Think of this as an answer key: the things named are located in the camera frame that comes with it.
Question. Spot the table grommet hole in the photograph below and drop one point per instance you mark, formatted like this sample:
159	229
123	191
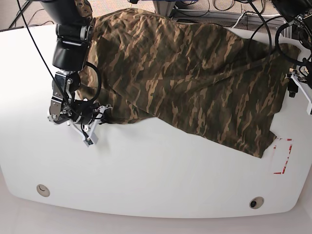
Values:
43	190
256	203

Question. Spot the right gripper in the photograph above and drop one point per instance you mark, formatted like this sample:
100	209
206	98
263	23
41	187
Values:
86	122

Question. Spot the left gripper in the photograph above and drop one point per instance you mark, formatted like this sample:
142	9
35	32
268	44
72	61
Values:
298	82

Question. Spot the camouflage t-shirt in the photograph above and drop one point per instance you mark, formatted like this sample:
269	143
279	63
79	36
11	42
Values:
200	78

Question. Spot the red tape rectangle marking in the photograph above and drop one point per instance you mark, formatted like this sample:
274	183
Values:
281	153

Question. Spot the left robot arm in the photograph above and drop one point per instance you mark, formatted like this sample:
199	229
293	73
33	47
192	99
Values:
298	13

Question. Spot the right table grommet hole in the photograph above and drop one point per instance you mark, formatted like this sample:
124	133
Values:
256	203

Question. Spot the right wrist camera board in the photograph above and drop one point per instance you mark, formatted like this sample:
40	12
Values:
90	141

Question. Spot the left table grommet hole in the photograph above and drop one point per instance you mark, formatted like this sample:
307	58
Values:
43	190

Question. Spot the aluminium frame stand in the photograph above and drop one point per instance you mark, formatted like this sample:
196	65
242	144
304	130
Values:
228	13

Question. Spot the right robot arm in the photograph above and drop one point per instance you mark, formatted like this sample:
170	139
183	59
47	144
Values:
74	30

